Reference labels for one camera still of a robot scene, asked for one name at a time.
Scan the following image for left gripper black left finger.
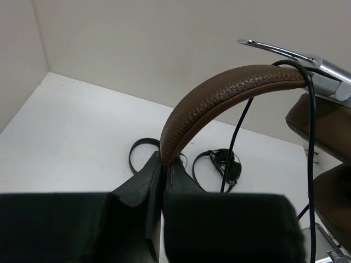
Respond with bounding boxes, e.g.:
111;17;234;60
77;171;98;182
1;151;162;262

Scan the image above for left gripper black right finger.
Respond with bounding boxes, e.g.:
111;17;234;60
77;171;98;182
163;158;306;262

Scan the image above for thin black headphone cable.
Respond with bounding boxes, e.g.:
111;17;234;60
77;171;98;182
219;59;326;263

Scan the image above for brown silver headphones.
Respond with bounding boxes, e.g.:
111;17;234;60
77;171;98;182
160;39;350;262

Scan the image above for black headphones right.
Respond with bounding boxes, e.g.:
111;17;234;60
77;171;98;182
191;148;242;193

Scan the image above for black headphones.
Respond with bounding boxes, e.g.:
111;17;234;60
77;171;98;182
191;148;242;193
128;138;160;175

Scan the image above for black headphones left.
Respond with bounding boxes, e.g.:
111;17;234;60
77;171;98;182
128;138;160;175

